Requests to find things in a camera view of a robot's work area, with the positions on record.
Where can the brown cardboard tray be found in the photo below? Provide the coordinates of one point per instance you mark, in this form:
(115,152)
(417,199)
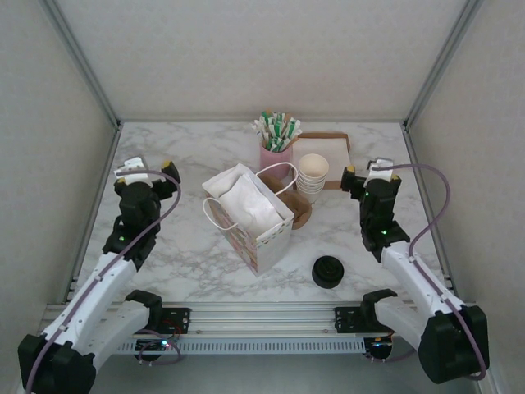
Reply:
(324,134)

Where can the aluminium mounting rail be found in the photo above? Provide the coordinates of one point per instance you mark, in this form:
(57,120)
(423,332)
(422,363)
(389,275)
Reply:
(262,320)

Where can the white patterned paper bag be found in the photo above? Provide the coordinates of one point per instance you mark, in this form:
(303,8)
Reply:
(266,250)

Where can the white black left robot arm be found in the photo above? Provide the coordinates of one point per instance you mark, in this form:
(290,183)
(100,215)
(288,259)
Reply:
(90,287)

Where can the green white wrapped straw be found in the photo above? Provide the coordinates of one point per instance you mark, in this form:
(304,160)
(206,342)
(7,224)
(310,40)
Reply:
(260,129)
(279,127)
(293,128)
(268,123)

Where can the white napkin stack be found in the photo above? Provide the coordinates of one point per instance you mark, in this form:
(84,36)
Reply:
(336,156)

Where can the white paper napkin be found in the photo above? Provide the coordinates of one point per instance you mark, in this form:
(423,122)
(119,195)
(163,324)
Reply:
(250,205)

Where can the controller circuit board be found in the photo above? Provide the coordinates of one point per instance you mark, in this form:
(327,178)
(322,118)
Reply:
(158,344)
(381,344)

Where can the pink straw holder cup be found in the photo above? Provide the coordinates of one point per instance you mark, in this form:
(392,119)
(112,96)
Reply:
(272,158)

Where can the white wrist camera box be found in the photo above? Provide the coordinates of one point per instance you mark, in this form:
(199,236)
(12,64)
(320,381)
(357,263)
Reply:
(379,170)
(133,172)

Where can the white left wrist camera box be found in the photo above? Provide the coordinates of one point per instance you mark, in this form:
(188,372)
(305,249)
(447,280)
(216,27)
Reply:
(133,172)

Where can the black plastic lid stack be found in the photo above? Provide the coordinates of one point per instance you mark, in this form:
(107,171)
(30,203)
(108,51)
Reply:
(327,271)

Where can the aluminium frame post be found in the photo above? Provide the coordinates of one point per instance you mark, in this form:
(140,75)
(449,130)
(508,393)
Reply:
(86,65)
(439,61)

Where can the brown pulp cup carrier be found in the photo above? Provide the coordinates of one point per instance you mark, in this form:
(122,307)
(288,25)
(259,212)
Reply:
(299,209)

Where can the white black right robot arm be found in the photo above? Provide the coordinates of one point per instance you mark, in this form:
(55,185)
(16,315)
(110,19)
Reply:
(410,275)

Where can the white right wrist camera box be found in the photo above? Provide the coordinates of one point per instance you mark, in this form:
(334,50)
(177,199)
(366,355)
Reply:
(379,170)

